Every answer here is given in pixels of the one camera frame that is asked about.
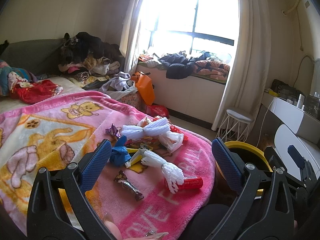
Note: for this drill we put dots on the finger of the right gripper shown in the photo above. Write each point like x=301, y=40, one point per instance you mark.
x=296, y=156

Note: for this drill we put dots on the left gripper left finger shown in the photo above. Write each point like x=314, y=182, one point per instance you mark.
x=47, y=217

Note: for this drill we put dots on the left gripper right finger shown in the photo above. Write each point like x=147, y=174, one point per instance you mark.
x=263, y=208

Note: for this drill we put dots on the dark brown snack wrapper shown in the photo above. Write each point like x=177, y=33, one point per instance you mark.
x=123, y=180

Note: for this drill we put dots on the blue glove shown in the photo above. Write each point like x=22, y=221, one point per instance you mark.
x=119, y=154

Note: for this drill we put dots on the red cylindrical tube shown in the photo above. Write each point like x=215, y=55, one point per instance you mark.
x=186, y=183

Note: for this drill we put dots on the yellow white snack packet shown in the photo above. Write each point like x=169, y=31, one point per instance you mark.
x=135, y=158

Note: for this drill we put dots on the purple candy wrapper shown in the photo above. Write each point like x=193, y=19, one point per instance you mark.
x=113, y=131

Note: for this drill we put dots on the red plastic bag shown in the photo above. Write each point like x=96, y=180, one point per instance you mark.
x=173, y=128

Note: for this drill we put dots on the red snack wrapper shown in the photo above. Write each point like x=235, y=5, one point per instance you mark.
x=151, y=143

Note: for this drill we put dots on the white printed plastic bag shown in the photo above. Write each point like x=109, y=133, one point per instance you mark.
x=172, y=141

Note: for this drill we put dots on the yellow rimmed black trash bin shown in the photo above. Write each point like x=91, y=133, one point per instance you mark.
x=247, y=159

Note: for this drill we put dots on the person's left hand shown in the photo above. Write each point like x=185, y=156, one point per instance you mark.
x=109, y=223

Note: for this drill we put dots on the white scalloped dresser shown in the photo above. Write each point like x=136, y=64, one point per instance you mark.
x=298, y=129

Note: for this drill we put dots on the white bottle on dresser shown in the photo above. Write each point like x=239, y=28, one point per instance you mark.
x=300, y=101

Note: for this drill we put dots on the dark bag on dresser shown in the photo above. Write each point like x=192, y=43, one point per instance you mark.
x=284, y=90

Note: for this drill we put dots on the right cream curtain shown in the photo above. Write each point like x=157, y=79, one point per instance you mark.
x=247, y=78

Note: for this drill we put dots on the cream curtain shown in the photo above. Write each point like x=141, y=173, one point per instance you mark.
x=247, y=78
x=129, y=36

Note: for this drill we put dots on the red cloth on bed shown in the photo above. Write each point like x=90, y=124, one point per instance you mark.
x=34, y=92

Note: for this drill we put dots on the orange patterned blanket on sill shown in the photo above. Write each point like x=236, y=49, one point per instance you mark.
x=214, y=70

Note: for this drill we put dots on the floral fabric laundry basket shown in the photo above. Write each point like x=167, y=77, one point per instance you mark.
x=134, y=100

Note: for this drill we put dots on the lavender clothes on basket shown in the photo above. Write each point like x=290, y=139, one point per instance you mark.
x=119, y=86

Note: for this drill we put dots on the red shopping bag on floor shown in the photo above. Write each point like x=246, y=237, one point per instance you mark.
x=157, y=110

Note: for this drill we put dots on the colourful quilt on bed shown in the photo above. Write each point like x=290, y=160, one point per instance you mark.
x=10, y=76

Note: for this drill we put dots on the pile of clothes in corner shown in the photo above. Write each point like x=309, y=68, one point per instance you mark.
x=84, y=55

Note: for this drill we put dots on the dark jacket on sill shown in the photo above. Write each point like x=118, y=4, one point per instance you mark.
x=179, y=66

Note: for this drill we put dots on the left cream curtain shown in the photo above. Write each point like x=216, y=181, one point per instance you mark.
x=129, y=36

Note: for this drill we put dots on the white wire frame stool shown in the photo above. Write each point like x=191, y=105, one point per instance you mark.
x=235, y=125

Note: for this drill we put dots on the black window frame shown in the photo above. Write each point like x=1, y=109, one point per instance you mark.
x=190, y=25

